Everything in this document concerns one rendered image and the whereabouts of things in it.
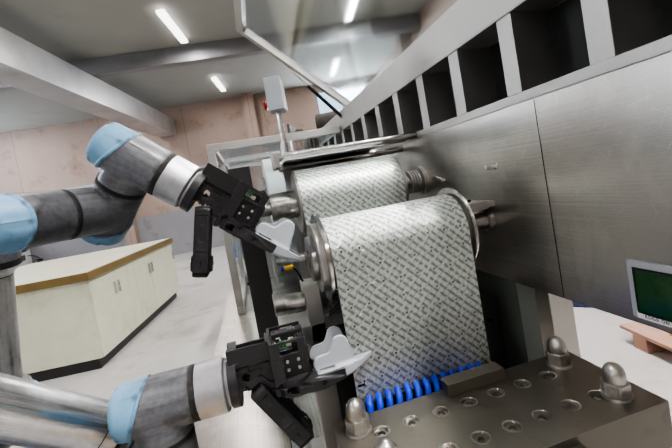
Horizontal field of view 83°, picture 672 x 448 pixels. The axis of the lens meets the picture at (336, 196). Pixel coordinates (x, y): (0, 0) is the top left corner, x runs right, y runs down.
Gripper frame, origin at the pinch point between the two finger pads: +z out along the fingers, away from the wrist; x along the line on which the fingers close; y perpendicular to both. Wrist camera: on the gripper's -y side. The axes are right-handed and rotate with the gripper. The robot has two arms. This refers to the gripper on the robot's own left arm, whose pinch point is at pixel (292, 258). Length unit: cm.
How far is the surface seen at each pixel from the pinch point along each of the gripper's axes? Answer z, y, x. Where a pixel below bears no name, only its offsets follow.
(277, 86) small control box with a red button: -21, 38, 49
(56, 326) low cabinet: -102, -188, 336
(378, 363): 18.7, -7.3, -8.4
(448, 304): 25.0, 6.1, -8.4
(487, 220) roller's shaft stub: 27.4, 22.8, -3.7
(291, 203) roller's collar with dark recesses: -2.7, 8.7, 19.8
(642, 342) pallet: 238, 44, 121
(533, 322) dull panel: 42.8, 10.7, -6.7
